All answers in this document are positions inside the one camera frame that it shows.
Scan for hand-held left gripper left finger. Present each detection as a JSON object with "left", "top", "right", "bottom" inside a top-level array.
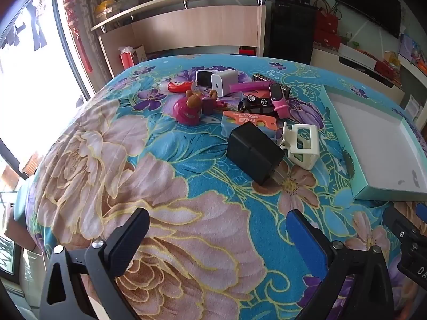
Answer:
[{"left": 39, "top": 207, "right": 151, "bottom": 320}]

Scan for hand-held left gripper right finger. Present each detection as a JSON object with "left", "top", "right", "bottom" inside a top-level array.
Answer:
[{"left": 286, "top": 209, "right": 397, "bottom": 320}]

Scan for white hair claw clip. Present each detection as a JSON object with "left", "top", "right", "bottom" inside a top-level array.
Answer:
[{"left": 278, "top": 122, "right": 320, "bottom": 170}]

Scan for teal cardboard box lid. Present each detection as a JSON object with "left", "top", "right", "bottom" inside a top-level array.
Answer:
[{"left": 319, "top": 84, "right": 427, "bottom": 201}]

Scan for black power adapter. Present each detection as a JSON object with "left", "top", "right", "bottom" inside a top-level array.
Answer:
[{"left": 226, "top": 121, "right": 287, "bottom": 186}]

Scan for orange toy knife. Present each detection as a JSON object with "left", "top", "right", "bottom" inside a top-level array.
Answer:
[{"left": 221, "top": 110, "right": 278, "bottom": 141}]

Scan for black toy car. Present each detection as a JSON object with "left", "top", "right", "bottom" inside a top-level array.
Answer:
[{"left": 238, "top": 94, "right": 276, "bottom": 115}]

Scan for pink smart band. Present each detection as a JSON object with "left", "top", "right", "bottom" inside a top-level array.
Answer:
[{"left": 269, "top": 82, "right": 290, "bottom": 119}]

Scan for white smartwatch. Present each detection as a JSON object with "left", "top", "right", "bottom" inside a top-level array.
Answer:
[{"left": 196, "top": 70, "right": 214, "bottom": 88}]

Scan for white printed carton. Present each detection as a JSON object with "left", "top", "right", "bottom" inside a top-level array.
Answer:
[{"left": 405, "top": 94, "right": 422, "bottom": 119}]

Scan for pink tumbler bear toy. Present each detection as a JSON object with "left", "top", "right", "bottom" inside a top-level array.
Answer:
[{"left": 173, "top": 90, "right": 204, "bottom": 126}]

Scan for white desk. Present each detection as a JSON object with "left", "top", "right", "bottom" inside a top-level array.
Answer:
[{"left": 397, "top": 53, "right": 427, "bottom": 85}]

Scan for flat red box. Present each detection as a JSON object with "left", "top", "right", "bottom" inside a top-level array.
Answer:
[{"left": 374, "top": 60, "right": 399, "bottom": 79}]

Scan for maroon toy figure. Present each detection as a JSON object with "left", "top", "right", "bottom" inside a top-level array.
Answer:
[{"left": 200, "top": 89, "right": 231, "bottom": 115}]

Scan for red and white toy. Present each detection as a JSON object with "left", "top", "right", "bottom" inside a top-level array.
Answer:
[{"left": 159, "top": 79, "right": 196, "bottom": 94}]

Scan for magenta plastic stick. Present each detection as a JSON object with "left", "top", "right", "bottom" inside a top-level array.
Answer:
[{"left": 229, "top": 82, "right": 271, "bottom": 93}]

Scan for flat white box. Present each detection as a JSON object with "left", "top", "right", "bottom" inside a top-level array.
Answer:
[{"left": 338, "top": 43, "right": 379, "bottom": 69}]

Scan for cream television stand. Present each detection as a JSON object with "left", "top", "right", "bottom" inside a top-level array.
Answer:
[{"left": 310, "top": 45, "right": 406, "bottom": 107}]

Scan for small red gift bag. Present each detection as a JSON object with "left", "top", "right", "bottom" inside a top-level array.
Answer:
[{"left": 118, "top": 46, "right": 136, "bottom": 70}]

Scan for white power adapter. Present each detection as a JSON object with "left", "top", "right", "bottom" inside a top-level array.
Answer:
[{"left": 211, "top": 69, "right": 238, "bottom": 98}]

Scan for red gift box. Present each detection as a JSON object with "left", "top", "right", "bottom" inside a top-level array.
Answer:
[{"left": 313, "top": 29, "right": 341, "bottom": 51}]

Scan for red hanging ornament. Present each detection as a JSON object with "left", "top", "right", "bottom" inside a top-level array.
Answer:
[{"left": 62, "top": 0, "right": 94, "bottom": 73}]

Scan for black water dispenser cabinet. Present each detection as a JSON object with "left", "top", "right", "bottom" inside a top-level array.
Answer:
[{"left": 268, "top": 0, "right": 317, "bottom": 65}]

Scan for wooden shelf unit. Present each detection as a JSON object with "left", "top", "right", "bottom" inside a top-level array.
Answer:
[{"left": 91, "top": 0, "right": 279, "bottom": 77}]

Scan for yellow container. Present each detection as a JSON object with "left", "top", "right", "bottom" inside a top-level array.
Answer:
[{"left": 95, "top": 0, "right": 117, "bottom": 17}]

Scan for wall television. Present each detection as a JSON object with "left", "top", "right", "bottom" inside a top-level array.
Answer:
[{"left": 334, "top": 0, "right": 401, "bottom": 39}]

